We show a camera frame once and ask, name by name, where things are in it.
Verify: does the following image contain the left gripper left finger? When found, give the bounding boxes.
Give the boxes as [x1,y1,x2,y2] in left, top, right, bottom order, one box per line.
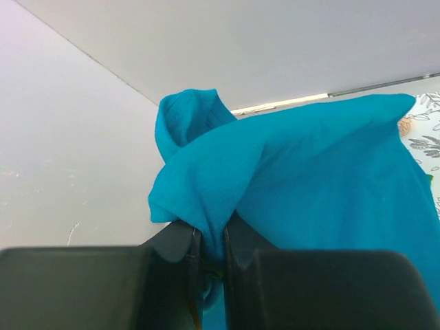
[1,221,201,329]

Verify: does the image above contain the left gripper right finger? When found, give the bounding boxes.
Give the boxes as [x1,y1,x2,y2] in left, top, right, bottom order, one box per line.
[224,213,439,329]

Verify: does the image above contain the blue t shirt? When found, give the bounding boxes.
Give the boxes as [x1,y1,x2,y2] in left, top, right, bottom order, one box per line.
[148,88,440,330]

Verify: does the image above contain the floral table mat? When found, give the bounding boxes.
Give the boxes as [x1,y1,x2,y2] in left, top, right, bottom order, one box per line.
[399,92,440,210]

